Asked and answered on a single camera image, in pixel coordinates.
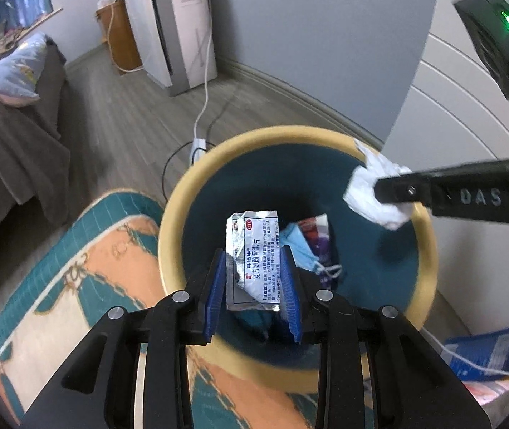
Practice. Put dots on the yellow bin with teal inside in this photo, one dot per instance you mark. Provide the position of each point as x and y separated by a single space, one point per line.
191 196

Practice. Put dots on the white air purifier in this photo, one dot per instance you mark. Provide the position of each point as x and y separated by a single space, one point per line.
178 31

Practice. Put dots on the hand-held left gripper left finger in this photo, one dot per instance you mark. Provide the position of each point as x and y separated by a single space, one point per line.
216 299

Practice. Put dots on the silver medicine sachet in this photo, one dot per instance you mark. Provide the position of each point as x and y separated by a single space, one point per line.
254 250

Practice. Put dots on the blue cardboard box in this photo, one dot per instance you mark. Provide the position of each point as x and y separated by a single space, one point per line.
491 348

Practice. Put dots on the blue face mask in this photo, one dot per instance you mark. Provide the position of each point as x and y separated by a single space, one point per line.
297 245

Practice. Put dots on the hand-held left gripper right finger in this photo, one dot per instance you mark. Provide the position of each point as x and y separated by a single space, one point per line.
291 299

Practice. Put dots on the purple spray bottle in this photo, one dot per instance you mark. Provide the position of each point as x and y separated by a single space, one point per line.
324 252

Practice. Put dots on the teal orange patterned cushion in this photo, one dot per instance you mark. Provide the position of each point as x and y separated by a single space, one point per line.
57 286

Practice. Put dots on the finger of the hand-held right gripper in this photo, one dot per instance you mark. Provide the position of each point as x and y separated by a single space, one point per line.
460 194

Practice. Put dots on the pink white packet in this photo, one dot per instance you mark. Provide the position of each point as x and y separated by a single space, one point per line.
495 391

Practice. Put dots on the red white paper packaging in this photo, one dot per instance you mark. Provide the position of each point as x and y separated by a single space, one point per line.
310 225

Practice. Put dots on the white tissue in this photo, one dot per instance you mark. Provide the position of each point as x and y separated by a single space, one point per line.
366 192

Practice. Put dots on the light blue floral quilt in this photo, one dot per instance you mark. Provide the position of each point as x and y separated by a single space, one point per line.
8 71

